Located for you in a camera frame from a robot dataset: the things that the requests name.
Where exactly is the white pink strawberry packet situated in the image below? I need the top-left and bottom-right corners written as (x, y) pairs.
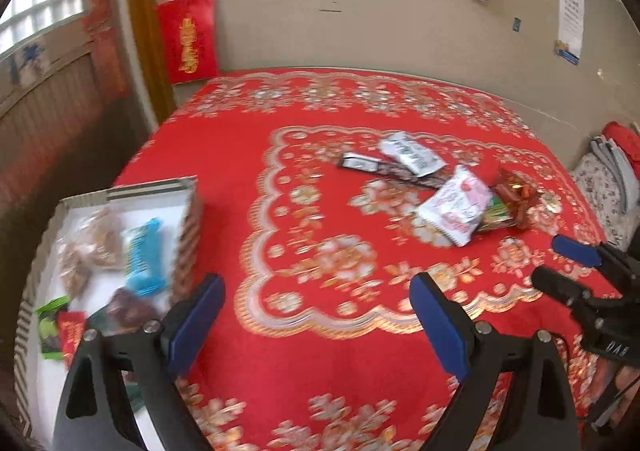
top-left (416, 165), bottom-right (492, 247)

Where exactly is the clear bag of nuts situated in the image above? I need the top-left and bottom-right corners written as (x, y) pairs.
top-left (56, 237), bottom-right (92, 299)
top-left (77, 206), bottom-right (124, 269)

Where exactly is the red paper wall decoration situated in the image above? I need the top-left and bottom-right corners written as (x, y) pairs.
top-left (157, 0), bottom-right (218, 85)

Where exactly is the floral cushion stack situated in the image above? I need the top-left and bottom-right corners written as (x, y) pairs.
top-left (572, 122), bottom-right (639, 251)

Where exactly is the light blue snack packet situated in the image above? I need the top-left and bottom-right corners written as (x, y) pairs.
top-left (122, 218), bottom-right (166, 296)

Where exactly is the white wall calendar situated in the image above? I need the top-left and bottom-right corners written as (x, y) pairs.
top-left (555, 0), bottom-right (585, 66)

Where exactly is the green yellow clear snack bag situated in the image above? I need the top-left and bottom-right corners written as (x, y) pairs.
top-left (476, 194), bottom-right (516, 232)

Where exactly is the red orange shiny candy packet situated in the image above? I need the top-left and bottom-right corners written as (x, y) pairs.
top-left (492, 168), bottom-right (541, 229)

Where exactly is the dark red gold packet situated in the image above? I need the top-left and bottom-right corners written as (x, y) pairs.
top-left (58, 311), bottom-right (86, 369)

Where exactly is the red floral tablecloth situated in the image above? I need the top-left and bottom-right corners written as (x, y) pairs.
top-left (119, 70), bottom-right (610, 450)

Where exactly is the dark brown snack bar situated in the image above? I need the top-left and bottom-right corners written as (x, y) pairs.
top-left (337, 152), bottom-right (452, 190)

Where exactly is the striped white storage box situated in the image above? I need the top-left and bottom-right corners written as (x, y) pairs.
top-left (13, 175), bottom-right (204, 447)

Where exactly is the clear bag of red dates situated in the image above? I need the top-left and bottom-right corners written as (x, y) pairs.
top-left (106, 287), bottom-right (160, 334)

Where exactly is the dark green snack packet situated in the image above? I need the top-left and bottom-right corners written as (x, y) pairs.
top-left (87, 306), bottom-right (119, 336)

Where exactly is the white grey snack packet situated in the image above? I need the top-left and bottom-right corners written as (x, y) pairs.
top-left (378, 132), bottom-right (446, 177)

